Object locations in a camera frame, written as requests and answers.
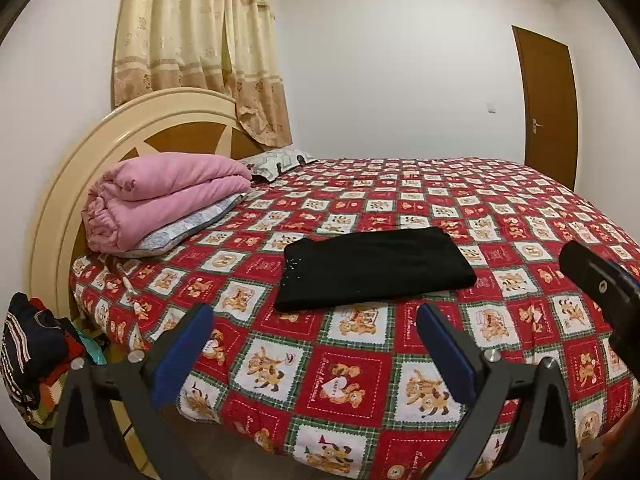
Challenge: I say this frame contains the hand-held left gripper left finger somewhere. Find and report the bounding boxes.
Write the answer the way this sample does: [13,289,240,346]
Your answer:
[50,302,216,480]

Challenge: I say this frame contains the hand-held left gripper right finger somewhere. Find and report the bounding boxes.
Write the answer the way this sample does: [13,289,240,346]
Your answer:
[416,302,581,480]

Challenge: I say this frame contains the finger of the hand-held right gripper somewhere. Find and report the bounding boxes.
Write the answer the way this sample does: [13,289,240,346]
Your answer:
[558,241,640,376]

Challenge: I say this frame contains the black pants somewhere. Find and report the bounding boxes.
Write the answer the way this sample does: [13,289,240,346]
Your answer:
[274,226,477,313]

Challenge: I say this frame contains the bed with red teddy-bear quilt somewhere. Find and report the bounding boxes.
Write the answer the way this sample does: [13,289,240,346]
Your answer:
[69,156,640,480]

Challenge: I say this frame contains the light blue patterned pillow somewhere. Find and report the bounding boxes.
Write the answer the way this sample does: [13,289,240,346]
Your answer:
[120,191,251,259]

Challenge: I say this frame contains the pile of colourful clothes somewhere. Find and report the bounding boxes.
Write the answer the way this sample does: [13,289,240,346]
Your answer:
[0,292,108,428]

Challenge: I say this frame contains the folded pink blanket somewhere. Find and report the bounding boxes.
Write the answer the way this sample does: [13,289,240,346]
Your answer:
[82,155,252,253]

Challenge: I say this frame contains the brown wooden door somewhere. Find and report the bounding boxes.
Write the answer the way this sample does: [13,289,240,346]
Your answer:
[511,25,586,192]

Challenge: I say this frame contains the cream and brown headboard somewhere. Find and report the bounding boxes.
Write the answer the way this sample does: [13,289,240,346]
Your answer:
[29,87,266,321]

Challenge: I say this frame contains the white patterned pillow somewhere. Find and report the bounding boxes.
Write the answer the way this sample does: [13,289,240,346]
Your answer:
[237,146,318,182]

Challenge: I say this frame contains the beige patterned curtain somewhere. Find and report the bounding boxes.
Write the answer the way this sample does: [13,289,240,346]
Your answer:
[112,0,292,147]

